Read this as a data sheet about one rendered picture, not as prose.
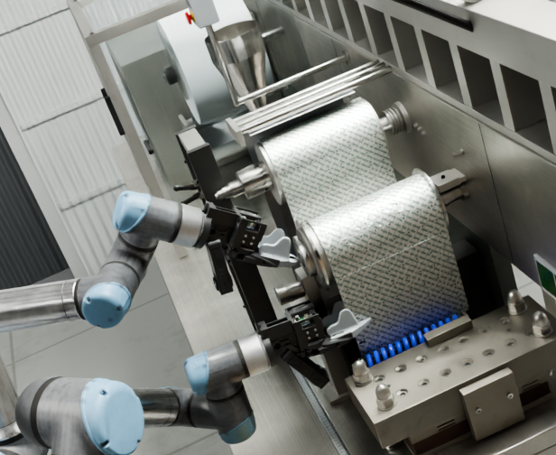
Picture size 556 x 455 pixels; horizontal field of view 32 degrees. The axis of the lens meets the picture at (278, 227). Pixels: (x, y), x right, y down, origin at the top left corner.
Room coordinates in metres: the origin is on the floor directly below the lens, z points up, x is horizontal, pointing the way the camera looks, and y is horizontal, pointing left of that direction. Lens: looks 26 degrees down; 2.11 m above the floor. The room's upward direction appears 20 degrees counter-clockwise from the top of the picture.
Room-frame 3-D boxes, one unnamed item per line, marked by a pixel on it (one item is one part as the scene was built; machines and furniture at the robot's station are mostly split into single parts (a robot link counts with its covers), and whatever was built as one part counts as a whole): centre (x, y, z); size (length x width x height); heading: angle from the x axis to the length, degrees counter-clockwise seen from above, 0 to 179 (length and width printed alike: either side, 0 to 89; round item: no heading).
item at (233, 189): (1.86, 0.07, 1.33); 0.06 x 0.03 x 0.03; 97
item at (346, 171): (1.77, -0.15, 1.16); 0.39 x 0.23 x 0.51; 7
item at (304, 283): (1.65, 0.00, 1.05); 0.06 x 0.05 x 0.31; 97
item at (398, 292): (1.58, -0.18, 1.12); 0.23 x 0.01 x 0.18; 97
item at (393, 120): (1.91, -0.30, 1.33); 0.07 x 0.07 x 0.07; 7
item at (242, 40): (2.35, -0.06, 1.50); 0.14 x 0.14 x 0.06
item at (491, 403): (1.38, -0.25, 0.96); 0.10 x 0.03 x 0.11; 97
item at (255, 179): (1.87, 0.01, 1.33); 0.06 x 0.06 x 0.06; 7
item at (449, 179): (1.66, -0.34, 1.28); 0.06 x 0.05 x 0.02; 97
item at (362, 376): (1.49, -0.05, 1.05); 0.04 x 0.04 x 0.04
